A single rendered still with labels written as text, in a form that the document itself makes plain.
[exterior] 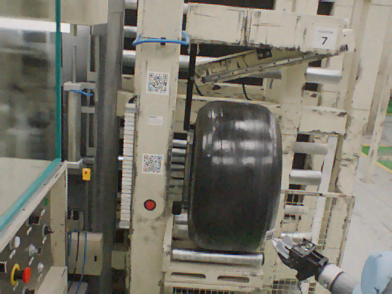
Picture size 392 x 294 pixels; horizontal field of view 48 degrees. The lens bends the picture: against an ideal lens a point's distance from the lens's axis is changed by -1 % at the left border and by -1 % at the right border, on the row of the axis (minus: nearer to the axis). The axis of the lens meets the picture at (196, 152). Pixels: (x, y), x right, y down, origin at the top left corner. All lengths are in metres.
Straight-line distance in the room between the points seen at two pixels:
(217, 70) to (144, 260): 0.83
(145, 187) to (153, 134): 0.20
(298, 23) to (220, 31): 0.30
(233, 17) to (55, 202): 0.94
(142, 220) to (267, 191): 0.50
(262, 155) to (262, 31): 0.55
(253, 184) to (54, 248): 0.69
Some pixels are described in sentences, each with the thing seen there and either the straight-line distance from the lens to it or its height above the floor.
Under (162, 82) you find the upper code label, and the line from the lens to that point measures 1.52.
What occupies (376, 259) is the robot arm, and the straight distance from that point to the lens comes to 1.11.
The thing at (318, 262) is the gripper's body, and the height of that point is 1.05.
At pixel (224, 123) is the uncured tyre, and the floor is 1.40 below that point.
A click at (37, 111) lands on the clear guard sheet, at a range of 1.21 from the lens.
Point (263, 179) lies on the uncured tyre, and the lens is 1.44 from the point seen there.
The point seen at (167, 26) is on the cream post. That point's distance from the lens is 1.50.
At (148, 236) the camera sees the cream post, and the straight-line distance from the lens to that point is 1.71.
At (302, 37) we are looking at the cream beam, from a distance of 1.82.
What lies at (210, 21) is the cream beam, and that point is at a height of 1.72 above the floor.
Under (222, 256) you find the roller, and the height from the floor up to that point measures 0.91.
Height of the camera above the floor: 1.75
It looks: 18 degrees down
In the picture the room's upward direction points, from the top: 5 degrees clockwise
